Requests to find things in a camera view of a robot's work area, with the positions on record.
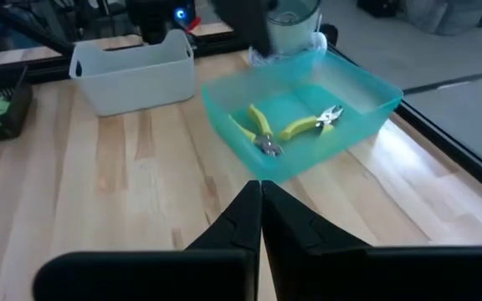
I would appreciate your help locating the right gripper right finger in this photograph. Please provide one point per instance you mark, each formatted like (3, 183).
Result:
(350, 276)

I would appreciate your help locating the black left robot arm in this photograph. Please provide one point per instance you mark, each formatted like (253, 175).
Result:
(153, 21)

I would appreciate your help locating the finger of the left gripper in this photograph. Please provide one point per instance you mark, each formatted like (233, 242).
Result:
(247, 21)

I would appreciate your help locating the grey cylindrical pen holder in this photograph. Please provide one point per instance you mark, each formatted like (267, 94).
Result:
(293, 25)

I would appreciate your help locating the black floor case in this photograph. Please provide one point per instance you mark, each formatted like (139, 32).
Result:
(377, 7)

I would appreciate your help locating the grey floor equipment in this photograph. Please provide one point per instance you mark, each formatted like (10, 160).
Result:
(446, 14)

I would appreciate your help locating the white translucent plastic bin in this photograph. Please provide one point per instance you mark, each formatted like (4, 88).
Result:
(140, 83)

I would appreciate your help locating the black mesh tray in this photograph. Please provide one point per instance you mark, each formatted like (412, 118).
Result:
(11, 121)

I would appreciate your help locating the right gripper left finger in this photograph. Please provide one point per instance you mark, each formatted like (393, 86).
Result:
(161, 276)

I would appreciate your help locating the teal translucent plastic bin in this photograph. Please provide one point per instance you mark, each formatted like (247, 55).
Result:
(232, 96)

